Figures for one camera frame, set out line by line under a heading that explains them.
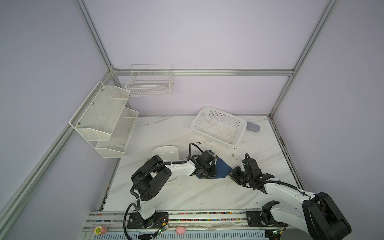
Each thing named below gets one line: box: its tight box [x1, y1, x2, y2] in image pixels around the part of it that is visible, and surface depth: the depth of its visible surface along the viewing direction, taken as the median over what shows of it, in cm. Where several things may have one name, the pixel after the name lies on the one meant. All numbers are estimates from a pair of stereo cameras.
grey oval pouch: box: [246, 121, 261, 133], surface depth 113 cm
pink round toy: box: [176, 226, 186, 235], surface depth 71 cm
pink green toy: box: [93, 225, 108, 235], surface depth 69 cm
